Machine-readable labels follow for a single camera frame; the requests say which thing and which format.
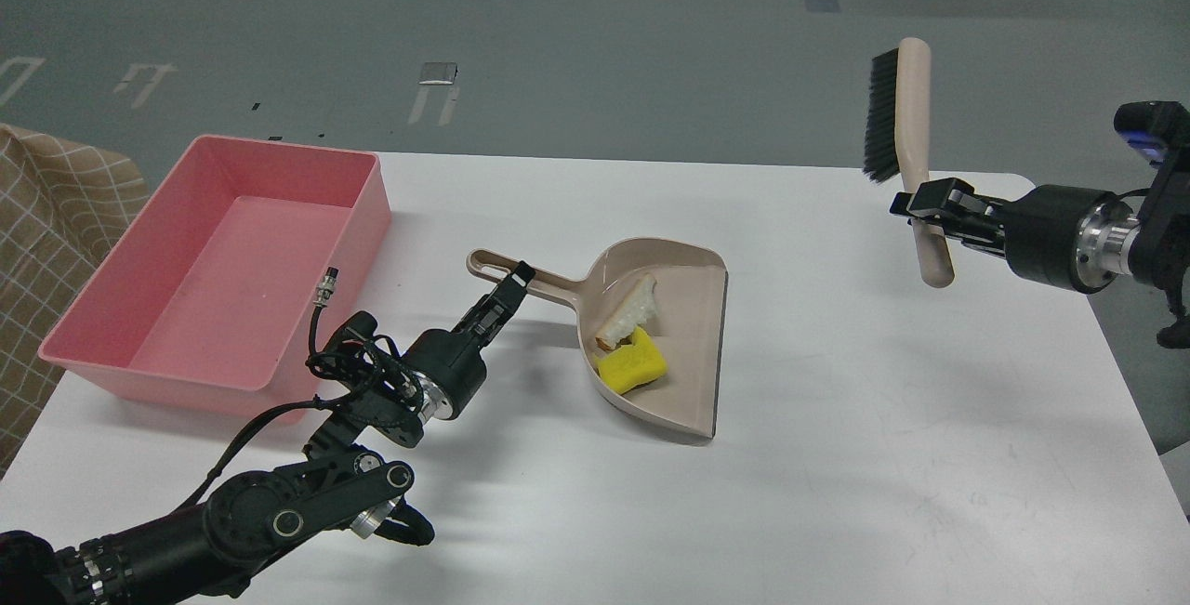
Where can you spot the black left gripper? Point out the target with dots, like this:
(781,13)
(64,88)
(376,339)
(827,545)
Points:
(452,360)

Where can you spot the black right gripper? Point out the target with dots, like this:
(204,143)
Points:
(1073,239)

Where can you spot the beige hand brush black bristles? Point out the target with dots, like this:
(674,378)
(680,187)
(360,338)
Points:
(898,121)

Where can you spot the yellow sponge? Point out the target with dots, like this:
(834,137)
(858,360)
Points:
(632,365)

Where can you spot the beige plastic dustpan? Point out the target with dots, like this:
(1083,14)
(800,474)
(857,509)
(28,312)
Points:
(691,297)

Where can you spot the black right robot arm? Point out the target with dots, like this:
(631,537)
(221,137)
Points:
(1158,131)

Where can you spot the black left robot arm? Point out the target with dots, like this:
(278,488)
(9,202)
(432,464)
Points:
(229,530)

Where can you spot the pink plastic bin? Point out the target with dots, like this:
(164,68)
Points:
(205,302)

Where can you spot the silver floor outlet plate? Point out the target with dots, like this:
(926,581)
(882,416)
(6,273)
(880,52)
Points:
(438,73)

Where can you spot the brown checkered cloth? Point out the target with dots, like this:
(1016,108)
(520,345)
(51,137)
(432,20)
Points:
(64,205)

